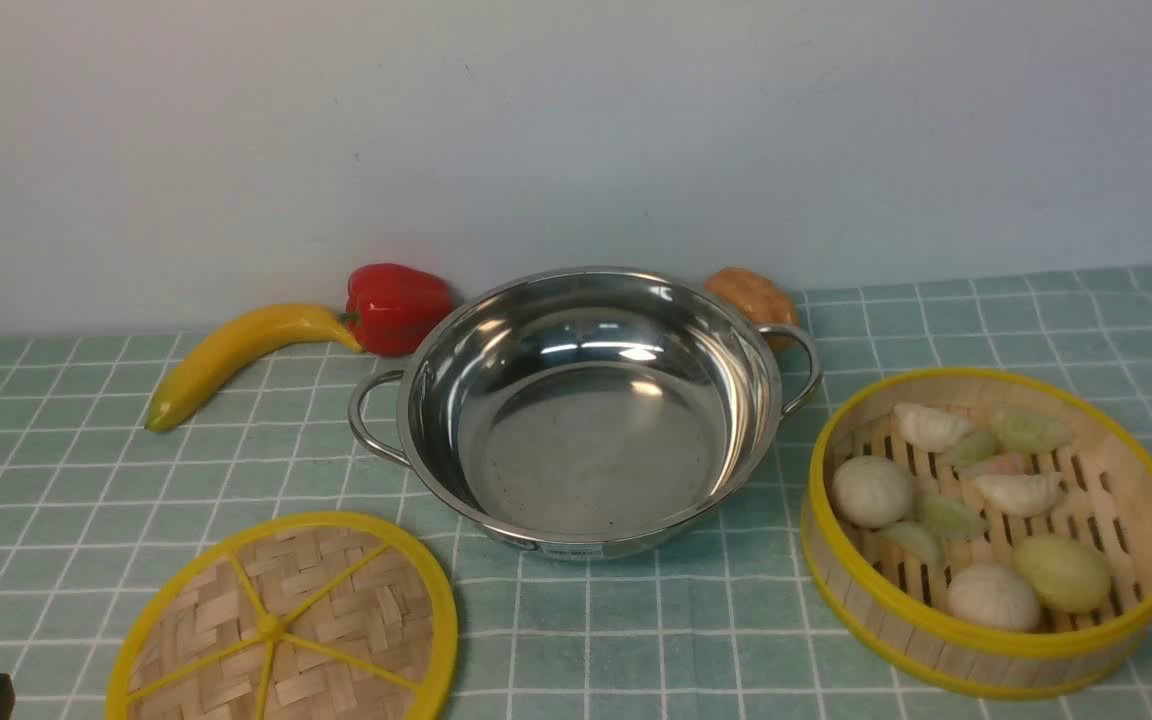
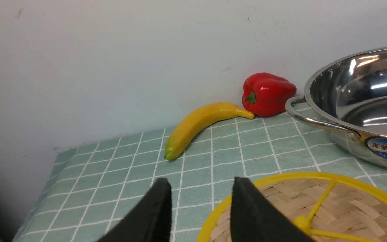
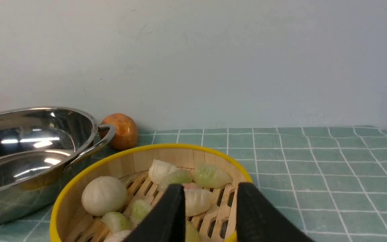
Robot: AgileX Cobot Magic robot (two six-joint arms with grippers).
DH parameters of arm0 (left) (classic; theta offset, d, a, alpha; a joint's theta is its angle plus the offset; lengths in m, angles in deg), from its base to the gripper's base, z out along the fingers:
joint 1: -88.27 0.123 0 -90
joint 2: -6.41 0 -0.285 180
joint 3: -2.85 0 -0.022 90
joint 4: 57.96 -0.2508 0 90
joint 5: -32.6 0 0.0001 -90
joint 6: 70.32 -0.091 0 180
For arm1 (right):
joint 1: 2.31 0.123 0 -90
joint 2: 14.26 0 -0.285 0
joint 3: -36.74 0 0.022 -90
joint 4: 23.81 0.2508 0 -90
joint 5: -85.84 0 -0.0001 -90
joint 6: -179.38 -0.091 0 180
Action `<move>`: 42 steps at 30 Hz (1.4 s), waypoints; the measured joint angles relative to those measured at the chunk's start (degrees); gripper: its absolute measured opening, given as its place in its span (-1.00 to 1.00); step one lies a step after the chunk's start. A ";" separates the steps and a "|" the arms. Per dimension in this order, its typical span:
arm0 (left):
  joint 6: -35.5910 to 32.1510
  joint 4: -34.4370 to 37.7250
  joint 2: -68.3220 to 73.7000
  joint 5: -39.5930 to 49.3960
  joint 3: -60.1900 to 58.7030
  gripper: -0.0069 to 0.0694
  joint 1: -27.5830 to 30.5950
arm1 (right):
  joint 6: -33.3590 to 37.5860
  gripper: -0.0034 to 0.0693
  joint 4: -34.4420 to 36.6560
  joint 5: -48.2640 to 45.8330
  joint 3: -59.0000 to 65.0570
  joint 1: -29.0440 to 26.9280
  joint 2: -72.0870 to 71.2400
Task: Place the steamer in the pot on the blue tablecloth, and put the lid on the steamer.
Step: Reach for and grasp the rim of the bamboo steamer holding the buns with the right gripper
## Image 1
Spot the yellow banana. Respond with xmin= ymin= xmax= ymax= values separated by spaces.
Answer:
xmin=143 ymin=304 xmax=364 ymax=433

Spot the green checkered tablecloth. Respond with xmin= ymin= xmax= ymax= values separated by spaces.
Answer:
xmin=0 ymin=266 xmax=1152 ymax=719

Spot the brown walnut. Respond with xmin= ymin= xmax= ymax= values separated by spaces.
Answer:
xmin=704 ymin=266 xmax=799 ymax=327

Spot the white round bun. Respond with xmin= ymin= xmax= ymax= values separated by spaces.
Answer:
xmin=947 ymin=562 xmax=1043 ymax=632
xmin=829 ymin=455 xmax=916 ymax=529

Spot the green dumpling centre back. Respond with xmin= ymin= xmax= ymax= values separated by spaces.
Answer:
xmin=940 ymin=429 xmax=998 ymax=469

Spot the white dumpling middle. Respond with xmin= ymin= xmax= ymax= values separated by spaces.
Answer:
xmin=972 ymin=473 xmax=1064 ymax=518

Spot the green dumpling middle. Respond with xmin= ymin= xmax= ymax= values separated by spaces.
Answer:
xmin=916 ymin=495 xmax=990 ymax=541

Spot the red bell pepper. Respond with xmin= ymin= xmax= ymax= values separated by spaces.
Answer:
xmin=340 ymin=263 xmax=457 ymax=357

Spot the white round bun front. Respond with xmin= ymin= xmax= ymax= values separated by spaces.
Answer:
xmin=947 ymin=562 xmax=1043 ymax=632

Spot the bamboo steamer basket yellow rim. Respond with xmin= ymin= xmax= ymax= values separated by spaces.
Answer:
xmin=799 ymin=367 xmax=1152 ymax=702

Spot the green dumpling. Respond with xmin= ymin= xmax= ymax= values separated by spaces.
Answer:
xmin=991 ymin=407 xmax=1074 ymax=455
xmin=940 ymin=429 xmax=998 ymax=469
xmin=876 ymin=521 xmax=945 ymax=568
xmin=916 ymin=495 xmax=990 ymax=541

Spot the white round bun left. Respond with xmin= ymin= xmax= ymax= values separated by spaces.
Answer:
xmin=829 ymin=455 xmax=916 ymax=529

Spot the green dumpling front left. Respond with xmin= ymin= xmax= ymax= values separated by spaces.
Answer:
xmin=876 ymin=521 xmax=945 ymax=568

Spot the woven bamboo steamer lid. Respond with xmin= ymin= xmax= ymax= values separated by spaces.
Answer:
xmin=105 ymin=511 xmax=460 ymax=719

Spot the white dumpling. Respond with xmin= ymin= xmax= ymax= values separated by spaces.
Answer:
xmin=972 ymin=473 xmax=1064 ymax=518
xmin=893 ymin=402 xmax=977 ymax=454

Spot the stainless steel pot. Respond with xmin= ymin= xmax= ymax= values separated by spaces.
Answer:
xmin=347 ymin=266 xmax=823 ymax=562

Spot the white dumpling back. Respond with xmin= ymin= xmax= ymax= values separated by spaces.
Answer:
xmin=893 ymin=402 xmax=977 ymax=454

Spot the green round bun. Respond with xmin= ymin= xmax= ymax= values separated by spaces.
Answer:
xmin=1011 ymin=536 xmax=1112 ymax=614

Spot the pink dumpling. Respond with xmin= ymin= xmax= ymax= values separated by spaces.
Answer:
xmin=954 ymin=452 xmax=1026 ymax=482

